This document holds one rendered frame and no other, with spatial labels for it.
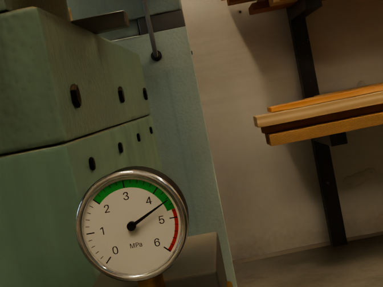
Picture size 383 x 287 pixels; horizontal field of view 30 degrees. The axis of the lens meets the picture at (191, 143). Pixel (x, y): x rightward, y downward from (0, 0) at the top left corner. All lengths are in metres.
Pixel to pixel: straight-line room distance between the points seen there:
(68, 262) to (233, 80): 2.55
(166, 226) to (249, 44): 2.62
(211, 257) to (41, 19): 0.19
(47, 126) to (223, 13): 2.56
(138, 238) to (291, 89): 2.64
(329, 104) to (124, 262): 2.17
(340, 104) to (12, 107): 2.14
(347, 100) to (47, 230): 2.14
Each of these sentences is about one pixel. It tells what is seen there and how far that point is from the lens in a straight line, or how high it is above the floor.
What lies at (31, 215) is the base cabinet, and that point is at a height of 0.67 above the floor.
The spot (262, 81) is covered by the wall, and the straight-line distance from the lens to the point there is 3.00.
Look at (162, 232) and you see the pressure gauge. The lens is 0.40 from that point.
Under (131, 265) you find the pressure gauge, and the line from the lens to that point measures 0.40.
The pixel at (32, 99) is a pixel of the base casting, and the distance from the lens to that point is 0.47.
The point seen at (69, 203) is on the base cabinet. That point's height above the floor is 0.67.
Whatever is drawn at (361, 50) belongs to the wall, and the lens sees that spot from 3.08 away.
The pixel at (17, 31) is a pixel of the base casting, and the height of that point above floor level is 0.79.
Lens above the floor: 0.72
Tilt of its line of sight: 4 degrees down
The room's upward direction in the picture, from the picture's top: 11 degrees counter-clockwise
